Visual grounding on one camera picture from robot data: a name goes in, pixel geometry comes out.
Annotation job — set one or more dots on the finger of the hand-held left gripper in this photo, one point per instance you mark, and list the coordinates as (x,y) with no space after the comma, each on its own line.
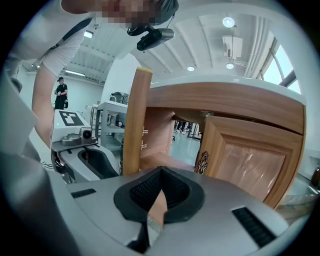
(110,156)

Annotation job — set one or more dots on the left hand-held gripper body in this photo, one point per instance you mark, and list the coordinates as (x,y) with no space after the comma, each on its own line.
(72,120)

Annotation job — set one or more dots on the large window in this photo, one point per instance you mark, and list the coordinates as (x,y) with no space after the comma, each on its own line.
(280,67)

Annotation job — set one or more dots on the wooden sink cabinet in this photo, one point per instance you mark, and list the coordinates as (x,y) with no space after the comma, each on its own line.
(225,97)

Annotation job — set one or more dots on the wooden cabinet door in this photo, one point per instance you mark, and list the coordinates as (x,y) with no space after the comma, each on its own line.
(136,120)
(250,160)

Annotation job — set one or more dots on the person's left forearm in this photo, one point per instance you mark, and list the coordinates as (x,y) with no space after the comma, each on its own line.
(45,100)

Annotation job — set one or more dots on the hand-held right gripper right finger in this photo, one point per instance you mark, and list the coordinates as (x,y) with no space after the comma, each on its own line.
(212,225)

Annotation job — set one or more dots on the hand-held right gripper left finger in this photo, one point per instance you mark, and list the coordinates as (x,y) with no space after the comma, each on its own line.
(100,200)

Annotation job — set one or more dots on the long ceiling strip light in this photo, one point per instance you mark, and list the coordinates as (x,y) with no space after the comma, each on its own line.
(75,73)

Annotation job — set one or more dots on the grey metal shelf table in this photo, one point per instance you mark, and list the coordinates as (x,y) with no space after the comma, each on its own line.
(110,120)

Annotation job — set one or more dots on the black head-worn camera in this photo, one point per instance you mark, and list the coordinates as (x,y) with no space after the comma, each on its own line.
(152,37)

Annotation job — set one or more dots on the round ceiling light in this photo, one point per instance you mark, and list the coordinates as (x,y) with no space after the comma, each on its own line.
(230,65)
(190,68)
(228,22)

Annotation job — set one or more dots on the steel pot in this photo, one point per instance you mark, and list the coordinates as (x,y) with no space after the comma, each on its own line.
(120,97)

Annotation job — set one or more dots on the person's white shirt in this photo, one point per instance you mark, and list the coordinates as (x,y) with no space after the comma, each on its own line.
(50,32)

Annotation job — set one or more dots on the white ceiling air conditioner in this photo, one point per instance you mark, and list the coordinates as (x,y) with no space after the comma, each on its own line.
(232,46)

